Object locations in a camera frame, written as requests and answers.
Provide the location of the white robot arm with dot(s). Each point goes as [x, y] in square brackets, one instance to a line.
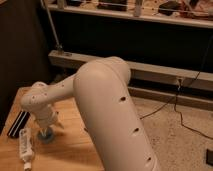
[99, 88]

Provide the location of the white toothpaste tube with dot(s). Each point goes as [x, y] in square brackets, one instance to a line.
[26, 151]

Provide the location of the blue ceramic cup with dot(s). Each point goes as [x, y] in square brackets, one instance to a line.
[48, 138]

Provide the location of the black box on floor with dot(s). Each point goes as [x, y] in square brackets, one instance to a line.
[209, 157]

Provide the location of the metal pole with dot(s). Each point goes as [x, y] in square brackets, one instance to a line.
[58, 45]

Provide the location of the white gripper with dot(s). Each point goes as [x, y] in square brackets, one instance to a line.
[46, 119]

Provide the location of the wooden shelf board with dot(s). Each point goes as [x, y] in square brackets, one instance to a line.
[194, 13]

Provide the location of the black striped rectangular block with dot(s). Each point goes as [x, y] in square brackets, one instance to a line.
[18, 124]

